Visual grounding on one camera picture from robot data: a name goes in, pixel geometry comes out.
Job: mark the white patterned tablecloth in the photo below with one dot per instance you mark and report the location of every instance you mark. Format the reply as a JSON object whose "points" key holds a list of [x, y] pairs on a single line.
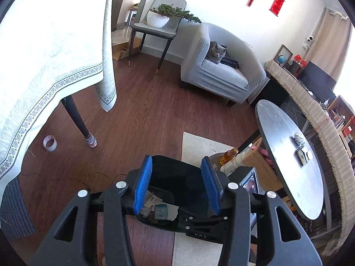
{"points": [[41, 61]]}

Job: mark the grey cat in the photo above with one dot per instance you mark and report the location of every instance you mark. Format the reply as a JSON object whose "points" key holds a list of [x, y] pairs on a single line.
{"points": [[215, 52]]}

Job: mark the dark brown speaker box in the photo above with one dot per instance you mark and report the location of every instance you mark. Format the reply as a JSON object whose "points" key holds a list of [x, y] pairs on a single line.
{"points": [[294, 67]]}

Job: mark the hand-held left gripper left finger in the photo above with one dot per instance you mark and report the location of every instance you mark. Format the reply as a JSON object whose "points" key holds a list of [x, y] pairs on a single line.
{"points": [[142, 183]]}

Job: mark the beige curtain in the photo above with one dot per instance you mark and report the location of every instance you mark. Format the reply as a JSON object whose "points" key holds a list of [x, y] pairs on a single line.
{"points": [[330, 36]]}

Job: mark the round grey marble table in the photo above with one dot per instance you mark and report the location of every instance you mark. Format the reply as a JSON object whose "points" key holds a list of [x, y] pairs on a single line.
{"points": [[302, 188]]}

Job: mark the black handbag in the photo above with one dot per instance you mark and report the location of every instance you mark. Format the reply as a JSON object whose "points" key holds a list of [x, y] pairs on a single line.
{"points": [[230, 63]]}

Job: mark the wooden picture frame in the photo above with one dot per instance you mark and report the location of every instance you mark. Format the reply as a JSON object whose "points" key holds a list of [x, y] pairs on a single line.
{"points": [[287, 52]]}

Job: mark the potted green plant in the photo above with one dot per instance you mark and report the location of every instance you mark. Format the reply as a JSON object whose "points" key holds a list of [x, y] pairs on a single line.
{"points": [[158, 19]]}

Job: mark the clear tape roll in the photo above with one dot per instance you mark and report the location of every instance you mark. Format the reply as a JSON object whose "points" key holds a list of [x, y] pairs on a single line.
{"points": [[50, 143]]}

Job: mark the white round lid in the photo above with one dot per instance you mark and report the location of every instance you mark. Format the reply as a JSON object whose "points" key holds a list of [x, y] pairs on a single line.
{"points": [[309, 155]]}

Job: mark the white paper envelope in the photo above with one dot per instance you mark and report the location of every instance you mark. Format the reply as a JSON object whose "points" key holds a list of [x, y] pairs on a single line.
{"points": [[154, 199]]}

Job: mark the small blue globe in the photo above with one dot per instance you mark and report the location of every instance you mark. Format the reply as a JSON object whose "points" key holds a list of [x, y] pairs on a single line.
{"points": [[282, 59]]}

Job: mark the wooden shelf with items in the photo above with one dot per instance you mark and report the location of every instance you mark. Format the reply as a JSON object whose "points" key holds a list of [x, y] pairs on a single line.
{"points": [[341, 116]]}

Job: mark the grey dining chair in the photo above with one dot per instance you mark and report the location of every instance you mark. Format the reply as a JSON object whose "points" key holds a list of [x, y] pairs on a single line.
{"points": [[154, 30]]}

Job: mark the desk with beige lace cloth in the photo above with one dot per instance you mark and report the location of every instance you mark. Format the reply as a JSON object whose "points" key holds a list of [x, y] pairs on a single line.
{"points": [[334, 149]]}

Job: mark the cardboard box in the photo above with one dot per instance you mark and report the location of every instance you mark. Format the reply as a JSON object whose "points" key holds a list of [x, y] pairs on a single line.
{"points": [[122, 51]]}

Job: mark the dark striped floor mat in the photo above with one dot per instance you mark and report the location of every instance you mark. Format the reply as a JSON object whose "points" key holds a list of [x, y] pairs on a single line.
{"points": [[16, 210]]}

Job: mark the white blue plastic package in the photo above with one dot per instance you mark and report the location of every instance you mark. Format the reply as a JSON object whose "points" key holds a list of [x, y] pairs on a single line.
{"points": [[161, 211]]}

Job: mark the light brown box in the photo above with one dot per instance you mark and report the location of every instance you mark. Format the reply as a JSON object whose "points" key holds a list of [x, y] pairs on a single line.
{"points": [[260, 171]]}

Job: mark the red wall scroll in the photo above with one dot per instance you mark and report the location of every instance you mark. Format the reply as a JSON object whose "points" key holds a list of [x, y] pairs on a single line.
{"points": [[277, 5]]}

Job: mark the black monitor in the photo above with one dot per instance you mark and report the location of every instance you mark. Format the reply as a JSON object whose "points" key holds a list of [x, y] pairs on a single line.
{"points": [[319, 80]]}

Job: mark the cream rug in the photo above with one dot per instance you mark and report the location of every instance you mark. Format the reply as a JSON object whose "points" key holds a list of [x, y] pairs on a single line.
{"points": [[199, 146]]}

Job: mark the small red flags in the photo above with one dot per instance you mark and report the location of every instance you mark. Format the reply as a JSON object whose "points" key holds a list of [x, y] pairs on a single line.
{"points": [[299, 59]]}

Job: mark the grey armchair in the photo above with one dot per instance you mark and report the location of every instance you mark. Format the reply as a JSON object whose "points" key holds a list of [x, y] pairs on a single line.
{"points": [[222, 80]]}

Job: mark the white plastic bottle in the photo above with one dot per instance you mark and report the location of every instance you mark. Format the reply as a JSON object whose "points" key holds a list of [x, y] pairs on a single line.
{"points": [[235, 163]]}

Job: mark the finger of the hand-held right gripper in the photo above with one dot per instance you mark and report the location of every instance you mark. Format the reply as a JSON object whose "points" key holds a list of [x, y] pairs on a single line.
{"points": [[195, 221], [217, 221]]}

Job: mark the dark dining table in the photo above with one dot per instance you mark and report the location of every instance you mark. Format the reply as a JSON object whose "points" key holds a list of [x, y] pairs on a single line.
{"points": [[77, 116]]}

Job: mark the amber bottle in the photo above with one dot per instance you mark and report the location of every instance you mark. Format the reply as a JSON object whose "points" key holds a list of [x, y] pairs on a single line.
{"points": [[228, 156]]}

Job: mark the black trash bin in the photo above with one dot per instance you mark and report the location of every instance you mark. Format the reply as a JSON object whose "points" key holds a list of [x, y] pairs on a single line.
{"points": [[177, 177]]}

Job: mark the white security camera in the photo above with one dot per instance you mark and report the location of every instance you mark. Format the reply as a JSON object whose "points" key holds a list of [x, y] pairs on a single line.
{"points": [[309, 40]]}

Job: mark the white paper ball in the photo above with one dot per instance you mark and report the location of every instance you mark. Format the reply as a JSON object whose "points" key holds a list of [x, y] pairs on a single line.
{"points": [[144, 212], [299, 139]]}

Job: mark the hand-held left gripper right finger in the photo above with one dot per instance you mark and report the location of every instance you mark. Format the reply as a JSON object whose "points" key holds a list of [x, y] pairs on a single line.
{"points": [[210, 183]]}

